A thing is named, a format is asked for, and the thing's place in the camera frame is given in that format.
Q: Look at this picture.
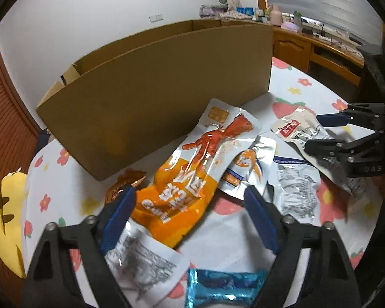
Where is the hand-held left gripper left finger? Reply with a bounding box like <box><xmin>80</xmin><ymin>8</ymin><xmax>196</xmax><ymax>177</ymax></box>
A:
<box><xmin>23</xmin><ymin>186</ymin><xmax>137</xmax><ymax>308</ymax></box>

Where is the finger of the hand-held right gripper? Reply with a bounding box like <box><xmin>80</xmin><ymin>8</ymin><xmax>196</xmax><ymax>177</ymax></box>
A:
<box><xmin>304</xmin><ymin>130</ymin><xmax>385</xmax><ymax>167</ymax></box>
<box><xmin>317</xmin><ymin>103</ymin><xmax>385</xmax><ymax>129</ymax></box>

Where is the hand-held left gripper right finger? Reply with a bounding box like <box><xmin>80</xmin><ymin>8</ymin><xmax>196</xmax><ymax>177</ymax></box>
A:
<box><xmin>244</xmin><ymin>185</ymin><xmax>363</xmax><ymax>308</ymax></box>

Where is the white red-label snack packet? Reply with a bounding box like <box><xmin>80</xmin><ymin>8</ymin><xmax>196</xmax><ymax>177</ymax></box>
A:
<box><xmin>270</xmin><ymin>111</ymin><xmax>369</xmax><ymax>200</ymax></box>

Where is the clear silver blue-edged snack packet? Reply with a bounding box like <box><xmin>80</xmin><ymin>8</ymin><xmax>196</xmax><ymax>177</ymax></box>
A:
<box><xmin>266</xmin><ymin>156</ymin><xmax>322</xmax><ymax>226</ymax></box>

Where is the small silver orange snack packet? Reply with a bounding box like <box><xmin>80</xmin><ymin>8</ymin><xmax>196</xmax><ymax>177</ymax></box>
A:
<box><xmin>220</xmin><ymin>136</ymin><xmax>276</xmax><ymax>201</ymax></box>

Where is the large orange snack packet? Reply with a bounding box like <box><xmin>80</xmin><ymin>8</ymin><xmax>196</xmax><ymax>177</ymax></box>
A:
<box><xmin>130</xmin><ymin>98</ymin><xmax>261</xmax><ymax>249</ymax></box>

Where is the brown cardboard box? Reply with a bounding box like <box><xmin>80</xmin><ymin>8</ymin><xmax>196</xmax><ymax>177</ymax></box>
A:
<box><xmin>36</xmin><ymin>19</ymin><xmax>274</xmax><ymax>182</ymax></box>

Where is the copper foil candy wrapper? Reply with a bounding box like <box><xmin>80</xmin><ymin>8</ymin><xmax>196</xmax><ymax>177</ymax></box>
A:
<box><xmin>105</xmin><ymin>168</ymin><xmax>147</xmax><ymax>206</ymax></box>

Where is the white flower-print bedsheet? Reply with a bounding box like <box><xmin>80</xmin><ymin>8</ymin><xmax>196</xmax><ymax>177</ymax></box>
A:
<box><xmin>21</xmin><ymin>56</ymin><xmax>385</xmax><ymax>308</ymax></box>

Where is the white grey-print snack packet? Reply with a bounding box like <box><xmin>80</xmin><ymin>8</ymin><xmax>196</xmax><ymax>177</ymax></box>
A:
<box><xmin>104</xmin><ymin>221</ymin><xmax>190</xmax><ymax>308</ymax></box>

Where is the blue foil snack packet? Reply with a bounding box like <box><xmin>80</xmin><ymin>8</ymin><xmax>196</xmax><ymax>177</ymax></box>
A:
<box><xmin>185</xmin><ymin>268</ymin><xmax>269</xmax><ymax>308</ymax></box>

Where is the wooden desk with cabinets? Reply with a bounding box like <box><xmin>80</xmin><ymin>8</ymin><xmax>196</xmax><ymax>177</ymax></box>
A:
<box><xmin>192</xmin><ymin>18</ymin><xmax>367</xmax><ymax>87</ymax></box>

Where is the yellow plush toy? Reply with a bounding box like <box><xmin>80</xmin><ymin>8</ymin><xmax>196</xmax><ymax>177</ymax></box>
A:
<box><xmin>0</xmin><ymin>168</ymin><xmax>30</xmax><ymax>278</ymax></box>

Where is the red-brown slatted wardrobe door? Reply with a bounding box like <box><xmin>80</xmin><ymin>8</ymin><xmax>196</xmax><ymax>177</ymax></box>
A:
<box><xmin>0</xmin><ymin>35</ymin><xmax>43</xmax><ymax>201</ymax></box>

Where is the folded floral cloth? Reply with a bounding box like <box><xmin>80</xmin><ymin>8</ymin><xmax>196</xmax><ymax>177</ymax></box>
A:
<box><xmin>221</xmin><ymin>9</ymin><xmax>255</xmax><ymax>20</ymax></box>

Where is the folded lilac cloth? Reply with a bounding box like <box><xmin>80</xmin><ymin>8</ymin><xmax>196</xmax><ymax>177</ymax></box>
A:
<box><xmin>199</xmin><ymin>5</ymin><xmax>223</xmax><ymax>18</ymax></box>

